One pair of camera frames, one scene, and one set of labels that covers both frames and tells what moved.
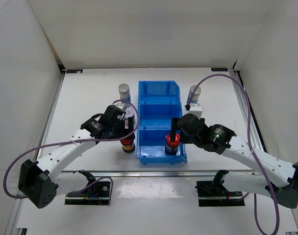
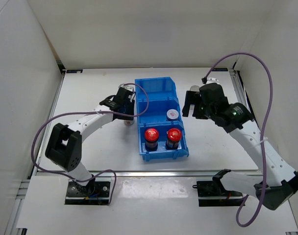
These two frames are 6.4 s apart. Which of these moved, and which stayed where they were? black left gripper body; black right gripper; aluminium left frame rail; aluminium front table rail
Moved: black left gripper body; black right gripper
Stayed: aluminium left frame rail; aluminium front table rail
